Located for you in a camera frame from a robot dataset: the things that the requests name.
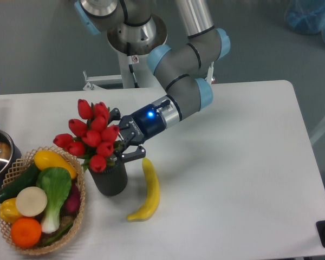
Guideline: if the green cucumber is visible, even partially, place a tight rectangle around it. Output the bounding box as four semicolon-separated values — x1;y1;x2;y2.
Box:
0;162;40;204

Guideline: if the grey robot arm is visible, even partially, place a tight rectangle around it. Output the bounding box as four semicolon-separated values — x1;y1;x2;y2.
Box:
75;1;231;162

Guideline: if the purple sweet potato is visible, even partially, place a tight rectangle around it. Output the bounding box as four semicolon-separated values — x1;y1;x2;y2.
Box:
64;183;81;214

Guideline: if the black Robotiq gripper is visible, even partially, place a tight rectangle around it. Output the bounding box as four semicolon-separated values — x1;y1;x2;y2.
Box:
109;99;179;163

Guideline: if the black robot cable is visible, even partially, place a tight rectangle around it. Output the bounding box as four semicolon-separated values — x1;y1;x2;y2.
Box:
126;42;139;89

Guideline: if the blue plastic bag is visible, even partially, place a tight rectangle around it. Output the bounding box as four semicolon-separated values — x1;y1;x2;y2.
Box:
284;1;325;44

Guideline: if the yellow bell pepper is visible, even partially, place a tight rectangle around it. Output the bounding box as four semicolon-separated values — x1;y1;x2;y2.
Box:
0;198;23;224

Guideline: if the woven wicker basket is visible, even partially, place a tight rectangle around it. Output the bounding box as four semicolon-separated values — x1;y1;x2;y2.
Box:
0;146;86;256

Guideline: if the dark grey ribbed vase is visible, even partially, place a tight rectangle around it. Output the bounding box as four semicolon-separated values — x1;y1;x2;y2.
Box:
89;160;128;197

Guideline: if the red tulip bouquet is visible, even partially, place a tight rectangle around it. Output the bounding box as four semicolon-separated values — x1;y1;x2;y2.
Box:
53;99;120;173

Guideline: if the green bok choy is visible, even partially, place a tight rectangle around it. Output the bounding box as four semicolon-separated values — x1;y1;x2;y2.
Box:
36;167;72;233

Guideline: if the yellow banana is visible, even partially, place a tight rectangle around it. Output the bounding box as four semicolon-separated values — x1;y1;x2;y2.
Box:
126;158;160;222

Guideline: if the yellow squash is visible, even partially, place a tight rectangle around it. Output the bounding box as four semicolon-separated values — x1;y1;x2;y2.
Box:
34;150;77;180

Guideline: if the orange fruit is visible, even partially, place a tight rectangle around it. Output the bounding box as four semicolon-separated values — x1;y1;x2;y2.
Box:
10;218;42;248

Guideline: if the green chili pepper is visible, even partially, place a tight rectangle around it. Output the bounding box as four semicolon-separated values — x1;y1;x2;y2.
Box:
40;222;73;247

